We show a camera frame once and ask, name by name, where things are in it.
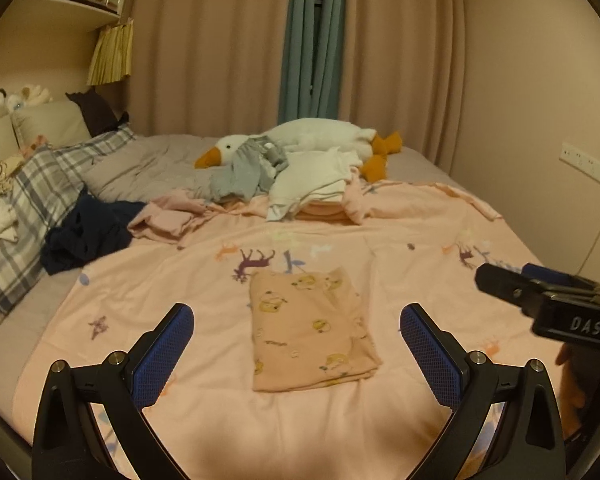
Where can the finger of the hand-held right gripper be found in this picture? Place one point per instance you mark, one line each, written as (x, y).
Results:
(550, 275)
(505, 287)

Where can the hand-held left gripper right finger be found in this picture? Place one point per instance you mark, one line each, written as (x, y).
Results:
(430, 355)

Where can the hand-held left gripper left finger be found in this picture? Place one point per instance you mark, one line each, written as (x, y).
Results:
(162, 355)

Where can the orange cartoon print shirt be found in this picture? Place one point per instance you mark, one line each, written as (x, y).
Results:
(305, 340)

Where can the person's right hand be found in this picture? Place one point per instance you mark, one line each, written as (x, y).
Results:
(572, 375)

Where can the pink animal print blanket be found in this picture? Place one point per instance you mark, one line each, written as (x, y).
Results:
(180, 270)

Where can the crumpled pink garment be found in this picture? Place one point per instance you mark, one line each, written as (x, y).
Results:
(160, 222)

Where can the navy garment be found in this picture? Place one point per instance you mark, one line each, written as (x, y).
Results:
(90, 240)

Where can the folded pink garment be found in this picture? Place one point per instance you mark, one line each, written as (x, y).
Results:
(355, 205)

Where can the grey garment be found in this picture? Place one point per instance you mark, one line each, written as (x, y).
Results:
(245, 175)

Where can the plaid pillow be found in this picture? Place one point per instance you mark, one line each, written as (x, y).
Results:
(45, 185)

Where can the white garment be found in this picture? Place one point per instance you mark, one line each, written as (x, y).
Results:
(310, 175)

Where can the cartoon print cushion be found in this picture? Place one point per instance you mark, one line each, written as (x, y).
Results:
(5, 175)

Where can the white goose plush toy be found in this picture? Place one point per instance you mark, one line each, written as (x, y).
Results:
(320, 135)

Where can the small pink cloth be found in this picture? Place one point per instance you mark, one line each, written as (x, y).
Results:
(34, 147)

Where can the dark brown cloth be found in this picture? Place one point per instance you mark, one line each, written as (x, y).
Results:
(97, 110)

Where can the beige plush toy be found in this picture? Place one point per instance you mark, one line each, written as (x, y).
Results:
(30, 96)

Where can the yellow fringe curtain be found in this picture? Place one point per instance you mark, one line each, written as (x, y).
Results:
(110, 52)

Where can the beige and teal curtains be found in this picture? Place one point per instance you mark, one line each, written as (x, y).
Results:
(210, 45)

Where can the teal curtain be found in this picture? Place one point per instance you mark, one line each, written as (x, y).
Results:
(300, 35)

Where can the white wall outlet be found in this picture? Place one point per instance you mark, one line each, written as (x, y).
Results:
(582, 159)

